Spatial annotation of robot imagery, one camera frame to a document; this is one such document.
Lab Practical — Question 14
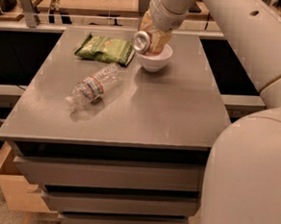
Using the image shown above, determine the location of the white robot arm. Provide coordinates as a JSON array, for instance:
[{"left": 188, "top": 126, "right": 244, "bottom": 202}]
[{"left": 149, "top": 0, "right": 281, "bottom": 224}]

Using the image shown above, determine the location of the clear plastic water bottle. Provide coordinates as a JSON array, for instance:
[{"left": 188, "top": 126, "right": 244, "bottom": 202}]
[{"left": 65, "top": 62, "right": 120, "bottom": 111}]

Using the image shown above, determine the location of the grey metal bracket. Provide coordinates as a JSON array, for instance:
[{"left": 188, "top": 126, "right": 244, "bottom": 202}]
[
  {"left": 138, "top": 0, "right": 150, "bottom": 25},
  {"left": 19, "top": 0, "right": 39, "bottom": 29}
]

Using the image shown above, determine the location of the cardboard box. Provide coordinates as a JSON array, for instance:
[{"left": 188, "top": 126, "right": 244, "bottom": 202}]
[{"left": 0, "top": 142, "right": 51, "bottom": 213}]

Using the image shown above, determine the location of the orange soda can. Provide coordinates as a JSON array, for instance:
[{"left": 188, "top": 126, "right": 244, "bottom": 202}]
[{"left": 132, "top": 31, "right": 159, "bottom": 56}]

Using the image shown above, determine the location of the left grey metal bracket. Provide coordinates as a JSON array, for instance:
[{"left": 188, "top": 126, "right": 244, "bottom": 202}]
[{"left": 19, "top": 0, "right": 39, "bottom": 29}]

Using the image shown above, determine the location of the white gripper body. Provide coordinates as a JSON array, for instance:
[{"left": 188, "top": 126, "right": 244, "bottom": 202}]
[{"left": 149, "top": 0, "right": 191, "bottom": 31}]

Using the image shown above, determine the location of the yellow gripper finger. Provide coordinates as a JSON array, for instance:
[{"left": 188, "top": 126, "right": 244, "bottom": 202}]
[
  {"left": 140, "top": 11, "right": 155, "bottom": 33},
  {"left": 149, "top": 29, "right": 172, "bottom": 54}
]

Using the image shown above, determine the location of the white bowl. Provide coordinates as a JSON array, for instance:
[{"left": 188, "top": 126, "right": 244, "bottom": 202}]
[{"left": 136, "top": 44, "right": 173, "bottom": 72}]

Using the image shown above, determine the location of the grey drawer cabinet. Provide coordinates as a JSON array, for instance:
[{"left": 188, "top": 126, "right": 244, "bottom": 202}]
[{"left": 0, "top": 28, "right": 230, "bottom": 224}]

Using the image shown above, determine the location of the green chip bag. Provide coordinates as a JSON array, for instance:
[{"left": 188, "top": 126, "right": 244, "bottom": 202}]
[{"left": 74, "top": 34, "right": 134, "bottom": 66}]

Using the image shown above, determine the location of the middle grey metal bracket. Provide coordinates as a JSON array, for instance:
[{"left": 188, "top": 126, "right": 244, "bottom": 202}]
[{"left": 138, "top": 0, "right": 150, "bottom": 25}]

